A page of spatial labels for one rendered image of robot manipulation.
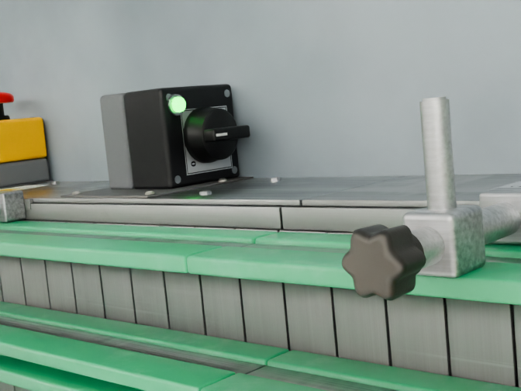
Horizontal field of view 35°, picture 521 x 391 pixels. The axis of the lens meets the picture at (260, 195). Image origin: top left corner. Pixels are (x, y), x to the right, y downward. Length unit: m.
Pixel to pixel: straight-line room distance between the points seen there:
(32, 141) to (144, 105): 0.27
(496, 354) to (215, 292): 0.20
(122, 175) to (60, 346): 0.17
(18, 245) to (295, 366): 0.21
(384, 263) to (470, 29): 0.30
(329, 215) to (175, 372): 0.13
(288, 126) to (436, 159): 0.33
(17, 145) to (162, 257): 0.46
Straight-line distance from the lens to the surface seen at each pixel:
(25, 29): 0.96
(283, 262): 0.41
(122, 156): 0.70
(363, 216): 0.48
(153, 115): 0.66
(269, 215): 0.52
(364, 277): 0.32
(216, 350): 0.54
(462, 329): 0.46
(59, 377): 0.61
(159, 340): 0.58
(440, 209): 0.36
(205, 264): 0.45
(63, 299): 0.72
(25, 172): 0.91
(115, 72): 0.83
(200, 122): 0.66
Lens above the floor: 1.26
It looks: 47 degrees down
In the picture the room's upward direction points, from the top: 102 degrees counter-clockwise
